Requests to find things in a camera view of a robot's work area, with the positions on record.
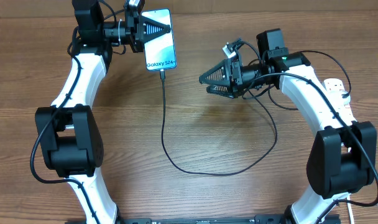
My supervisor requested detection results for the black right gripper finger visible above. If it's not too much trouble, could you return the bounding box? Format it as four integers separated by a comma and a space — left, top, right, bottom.
199, 60, 230, 86
206, 85, 234, 98

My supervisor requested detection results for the blue Galaxy smartphone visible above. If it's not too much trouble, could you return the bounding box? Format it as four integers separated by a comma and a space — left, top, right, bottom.
141, 9, 177, 71

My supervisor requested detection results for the black USB charging cable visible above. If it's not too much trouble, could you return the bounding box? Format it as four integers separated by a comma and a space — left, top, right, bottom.
159, 50, 352, 177

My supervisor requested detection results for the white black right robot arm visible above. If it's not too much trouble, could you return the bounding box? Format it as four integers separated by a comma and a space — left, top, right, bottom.
199, 29, 378, 223

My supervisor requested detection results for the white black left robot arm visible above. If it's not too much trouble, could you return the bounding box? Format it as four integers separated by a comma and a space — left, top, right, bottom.
33, 0, 176, 223

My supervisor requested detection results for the white charger adapter plug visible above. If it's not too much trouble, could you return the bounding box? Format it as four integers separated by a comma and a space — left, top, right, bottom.
328, 90, 351, 105

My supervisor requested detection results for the white power strip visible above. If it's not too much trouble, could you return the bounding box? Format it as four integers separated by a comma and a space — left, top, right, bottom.
322, 78, 356, 126

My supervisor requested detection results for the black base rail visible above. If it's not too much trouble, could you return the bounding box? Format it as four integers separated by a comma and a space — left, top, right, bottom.
64, 213, 341, 224

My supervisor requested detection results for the white power strip cord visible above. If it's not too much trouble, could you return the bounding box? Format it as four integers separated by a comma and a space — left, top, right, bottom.
345, 194, 355, 224

